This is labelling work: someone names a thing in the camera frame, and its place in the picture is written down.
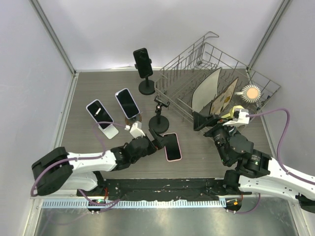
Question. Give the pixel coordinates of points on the floral square plate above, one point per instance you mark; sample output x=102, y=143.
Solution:
x=223, y=99

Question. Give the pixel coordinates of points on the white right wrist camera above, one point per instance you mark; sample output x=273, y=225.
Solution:
x=238, y=123

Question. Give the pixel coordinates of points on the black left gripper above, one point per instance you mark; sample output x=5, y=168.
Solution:
x=159, y=142

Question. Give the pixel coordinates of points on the white slotted cable duct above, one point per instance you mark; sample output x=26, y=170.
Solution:
x=82, y=203

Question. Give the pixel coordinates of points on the white phone stand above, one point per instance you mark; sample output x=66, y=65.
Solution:
x=110, y=131

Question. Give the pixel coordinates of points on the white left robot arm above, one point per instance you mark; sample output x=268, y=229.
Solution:
x=53, y=171

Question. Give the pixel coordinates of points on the wooden round phone stand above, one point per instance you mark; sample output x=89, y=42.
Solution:
x=131, y=121

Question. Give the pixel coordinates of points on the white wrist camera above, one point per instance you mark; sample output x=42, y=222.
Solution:
x=135, y=129
x=238, y=123

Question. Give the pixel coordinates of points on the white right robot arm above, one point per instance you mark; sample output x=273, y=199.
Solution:
x=256, y=171

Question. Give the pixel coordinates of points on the black round-base phone stand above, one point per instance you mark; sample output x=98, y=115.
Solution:
x=159, y=123

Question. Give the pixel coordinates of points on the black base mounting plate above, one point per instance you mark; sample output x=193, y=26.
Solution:
x=164, y=190

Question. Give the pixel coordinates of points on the yellow mug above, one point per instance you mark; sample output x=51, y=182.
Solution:
x=230, y=113

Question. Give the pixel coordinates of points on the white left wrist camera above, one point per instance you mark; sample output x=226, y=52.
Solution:
x=135, y=129

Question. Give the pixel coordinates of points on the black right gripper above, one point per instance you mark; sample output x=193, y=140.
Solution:
x=200, y=121

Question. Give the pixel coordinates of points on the black clamp phone stand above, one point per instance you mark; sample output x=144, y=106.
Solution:
x=146, y=87

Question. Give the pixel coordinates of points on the plain white square plate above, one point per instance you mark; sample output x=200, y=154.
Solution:
x=206, y=91

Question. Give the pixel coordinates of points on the grey wire dish rack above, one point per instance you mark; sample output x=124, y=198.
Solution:
x=180, y=77

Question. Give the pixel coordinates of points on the phone with pink case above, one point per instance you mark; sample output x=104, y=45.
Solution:
x=172, y=147

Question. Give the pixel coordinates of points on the striped white mug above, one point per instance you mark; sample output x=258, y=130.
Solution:
x=249, y=93

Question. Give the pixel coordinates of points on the phone with lilac case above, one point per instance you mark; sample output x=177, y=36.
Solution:
x=99, y=113

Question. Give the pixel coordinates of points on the black phone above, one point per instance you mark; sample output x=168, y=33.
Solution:
x=143, y=63

